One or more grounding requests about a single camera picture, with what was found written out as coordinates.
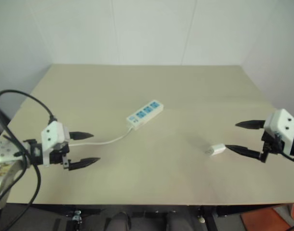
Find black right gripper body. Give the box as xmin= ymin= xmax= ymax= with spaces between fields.
xmin=259 ymin=130 xmax=283 ymax=164

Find white power strip blue sockets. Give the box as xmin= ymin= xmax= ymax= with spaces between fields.
xmin=126 ymin=101 xmax=165 ymax=132

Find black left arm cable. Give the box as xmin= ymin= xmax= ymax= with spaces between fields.
xmin=0 ymin=90 xmax=58 ymax=212

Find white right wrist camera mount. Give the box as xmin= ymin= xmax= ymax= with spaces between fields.
xmin=263 ymin=108 xmax=294 ymax=155

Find white plug adapter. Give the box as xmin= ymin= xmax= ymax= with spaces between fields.
xmin=204 ymin=143 xmax=227 ymax=157

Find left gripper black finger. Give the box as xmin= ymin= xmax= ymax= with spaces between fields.
xmin=68 ymin=157 xmax=101 ymax=172
xmin=69 ymin=131 xmax=94 ymax=141

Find orange red floor object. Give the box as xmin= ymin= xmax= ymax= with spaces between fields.
xmin=240 ymin=203 xmax=294 ymax=231

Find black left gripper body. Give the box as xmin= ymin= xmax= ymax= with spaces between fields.
xmin=49 ymin=143 xmax=73 ymax=170

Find dark grey rounded shape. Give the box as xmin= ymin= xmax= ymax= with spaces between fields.
xmin=106 ymin=211 xmax=131 ymax=231

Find black table frame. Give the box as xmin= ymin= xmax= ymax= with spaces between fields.
xmin=0 ymin=203 xmax=294 ymax=231

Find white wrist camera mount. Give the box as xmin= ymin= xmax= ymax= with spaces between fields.
xmin=263 ymin=108 xmax=294 ymax=155
xmin=40 ymin=121 xmax=71 ymax=167

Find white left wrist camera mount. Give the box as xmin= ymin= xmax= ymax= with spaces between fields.
xmin=40 ymin=121 xmax=71 ymax=167

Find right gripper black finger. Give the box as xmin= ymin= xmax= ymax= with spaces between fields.
xmin=225 ymin=144 xmax=262 ymax=160
xmin=235 ymin=120 xmax=265 ymax=129

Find white power strip cord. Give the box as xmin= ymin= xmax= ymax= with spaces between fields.
xmin=68 ymin=126 xmax=134 ymax=147

